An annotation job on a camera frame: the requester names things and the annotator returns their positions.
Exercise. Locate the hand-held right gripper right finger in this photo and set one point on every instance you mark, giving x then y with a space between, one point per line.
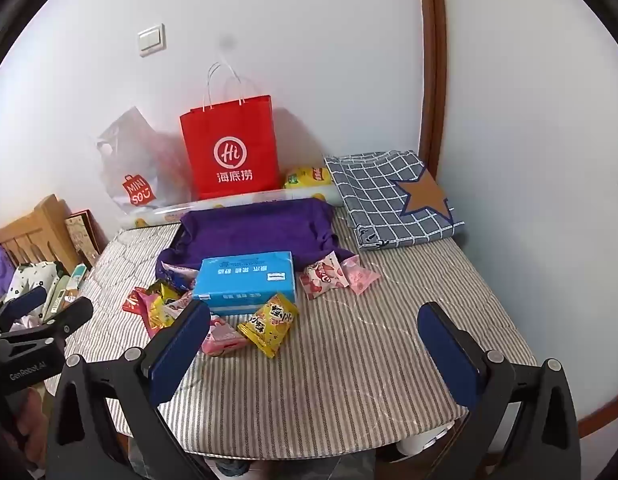
451 355

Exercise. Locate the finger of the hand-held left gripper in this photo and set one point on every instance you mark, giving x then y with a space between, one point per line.
19 305
54 322

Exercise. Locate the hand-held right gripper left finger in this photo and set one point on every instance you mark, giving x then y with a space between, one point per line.
181 350

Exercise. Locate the pink face-print snack packet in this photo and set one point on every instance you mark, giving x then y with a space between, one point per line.
221 340

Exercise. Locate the pink and yellow snack packet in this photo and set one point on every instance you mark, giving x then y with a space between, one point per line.
156 310

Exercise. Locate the pink bear candy packet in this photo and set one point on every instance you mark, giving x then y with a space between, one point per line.
361 275

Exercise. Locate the red and white snack packet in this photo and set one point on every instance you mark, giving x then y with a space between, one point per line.
321 275

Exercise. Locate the white dotted cloth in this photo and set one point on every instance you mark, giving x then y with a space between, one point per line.
31 282

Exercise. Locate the teal and white box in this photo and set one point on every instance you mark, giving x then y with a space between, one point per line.
79 277

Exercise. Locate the striped quilted mattress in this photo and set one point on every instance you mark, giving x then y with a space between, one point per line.
364 360

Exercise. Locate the brown patterned box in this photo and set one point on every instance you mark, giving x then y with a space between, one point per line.
84 237

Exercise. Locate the blue tissue pack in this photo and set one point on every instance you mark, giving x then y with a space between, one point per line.
244 280

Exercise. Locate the white printed paper roll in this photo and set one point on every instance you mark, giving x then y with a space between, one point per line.
154 217

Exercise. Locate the purple cloth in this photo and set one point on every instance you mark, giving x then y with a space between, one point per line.
259 230

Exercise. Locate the grey checked star cloth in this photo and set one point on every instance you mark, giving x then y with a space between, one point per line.
379 195

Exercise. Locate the white plastic shopping bag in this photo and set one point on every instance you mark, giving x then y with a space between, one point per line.
134 160

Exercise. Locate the yellow chip bag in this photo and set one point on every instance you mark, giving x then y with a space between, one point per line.
306 177

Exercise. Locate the red paper bag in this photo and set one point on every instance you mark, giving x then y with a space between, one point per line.
229 135

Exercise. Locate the brown wooden door frame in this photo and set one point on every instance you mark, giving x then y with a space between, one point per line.
431 60

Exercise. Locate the white light switch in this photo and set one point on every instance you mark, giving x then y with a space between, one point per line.
152 40

